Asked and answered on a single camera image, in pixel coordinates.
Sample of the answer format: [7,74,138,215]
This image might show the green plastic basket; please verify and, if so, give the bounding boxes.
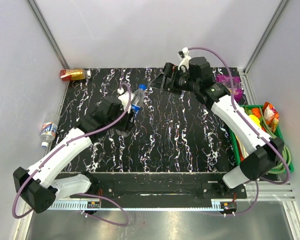
[230,105,293,175]

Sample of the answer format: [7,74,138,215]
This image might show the orange snack bag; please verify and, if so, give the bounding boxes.
[262,102,280,133]

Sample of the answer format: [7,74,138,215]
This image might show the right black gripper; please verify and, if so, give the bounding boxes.
[148,63,199,96]

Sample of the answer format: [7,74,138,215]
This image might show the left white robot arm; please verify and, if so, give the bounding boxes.
[12,92,135,218]

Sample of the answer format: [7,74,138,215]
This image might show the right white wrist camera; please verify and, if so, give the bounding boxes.
[178,47,191,73]

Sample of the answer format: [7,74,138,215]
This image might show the clear water bottle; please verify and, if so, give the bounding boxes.
[39,112,60,148]

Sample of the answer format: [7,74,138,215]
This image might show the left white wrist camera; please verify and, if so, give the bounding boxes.
[117,88,135,113]

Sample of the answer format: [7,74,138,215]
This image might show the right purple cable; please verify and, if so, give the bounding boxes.
[188,46,291,216]

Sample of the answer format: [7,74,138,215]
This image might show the Pepsi plastic bottle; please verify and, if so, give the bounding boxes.
[118,84,148,137]

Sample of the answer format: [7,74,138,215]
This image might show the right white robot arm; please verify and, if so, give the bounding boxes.
[149,57,284,198]

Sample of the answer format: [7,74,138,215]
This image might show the blue bottle cap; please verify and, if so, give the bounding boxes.
[139,84,147,91]

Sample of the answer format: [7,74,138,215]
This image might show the purple snack bag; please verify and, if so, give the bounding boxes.
[216,74,243,102]

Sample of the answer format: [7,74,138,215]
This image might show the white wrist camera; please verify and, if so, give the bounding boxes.
[117,88,135,113]
[178,47,191,73]

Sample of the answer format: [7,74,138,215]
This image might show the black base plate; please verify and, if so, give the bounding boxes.
[69,172,248,201]

